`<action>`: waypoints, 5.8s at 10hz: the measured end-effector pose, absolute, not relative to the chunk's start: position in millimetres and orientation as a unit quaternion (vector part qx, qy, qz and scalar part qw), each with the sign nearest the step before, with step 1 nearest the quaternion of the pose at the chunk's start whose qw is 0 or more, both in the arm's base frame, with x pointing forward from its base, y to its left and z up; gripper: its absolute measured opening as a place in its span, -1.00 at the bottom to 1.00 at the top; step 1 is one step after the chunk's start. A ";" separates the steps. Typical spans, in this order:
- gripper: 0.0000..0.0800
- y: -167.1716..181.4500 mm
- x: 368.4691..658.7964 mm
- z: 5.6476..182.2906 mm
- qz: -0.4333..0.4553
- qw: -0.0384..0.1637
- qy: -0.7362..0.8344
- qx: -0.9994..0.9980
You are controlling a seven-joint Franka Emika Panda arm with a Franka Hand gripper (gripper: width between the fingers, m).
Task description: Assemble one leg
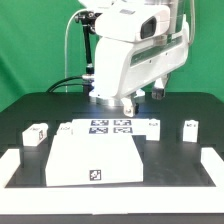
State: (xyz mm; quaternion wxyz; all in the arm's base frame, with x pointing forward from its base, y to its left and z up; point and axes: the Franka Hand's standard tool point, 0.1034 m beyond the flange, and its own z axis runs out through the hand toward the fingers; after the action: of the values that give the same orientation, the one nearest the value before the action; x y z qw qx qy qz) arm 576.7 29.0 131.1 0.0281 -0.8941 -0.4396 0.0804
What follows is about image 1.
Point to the white marker base plate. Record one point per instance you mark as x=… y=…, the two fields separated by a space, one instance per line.
x=110 y=126

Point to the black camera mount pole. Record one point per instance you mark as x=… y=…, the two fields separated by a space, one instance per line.
x=87 y=19

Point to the white U-shaped fence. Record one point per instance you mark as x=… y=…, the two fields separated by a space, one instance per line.
x=124 y=200

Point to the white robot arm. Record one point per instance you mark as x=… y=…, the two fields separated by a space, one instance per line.
x=99 y=6

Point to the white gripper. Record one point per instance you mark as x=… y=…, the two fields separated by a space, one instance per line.
x=139 y=44

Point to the white square tabletop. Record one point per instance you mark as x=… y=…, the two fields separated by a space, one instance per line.
x=93 y=159

